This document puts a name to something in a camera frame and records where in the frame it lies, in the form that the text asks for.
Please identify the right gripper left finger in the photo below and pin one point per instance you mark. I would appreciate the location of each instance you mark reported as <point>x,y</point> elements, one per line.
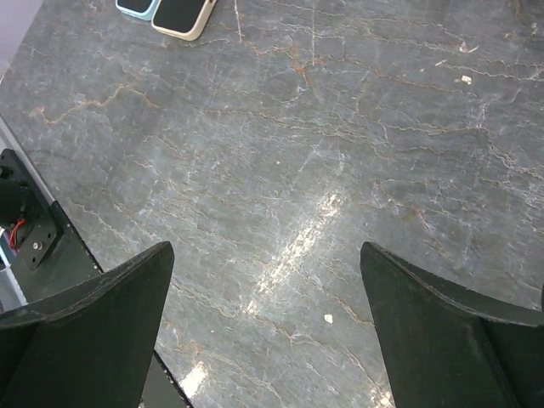
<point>89,345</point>

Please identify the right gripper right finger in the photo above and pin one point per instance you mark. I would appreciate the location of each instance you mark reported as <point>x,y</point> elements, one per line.
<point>444,345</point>

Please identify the cream case phone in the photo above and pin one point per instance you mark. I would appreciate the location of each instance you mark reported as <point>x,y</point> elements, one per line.
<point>184,19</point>

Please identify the blue case phone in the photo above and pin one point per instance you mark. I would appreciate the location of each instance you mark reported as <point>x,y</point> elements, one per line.
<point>140,9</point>

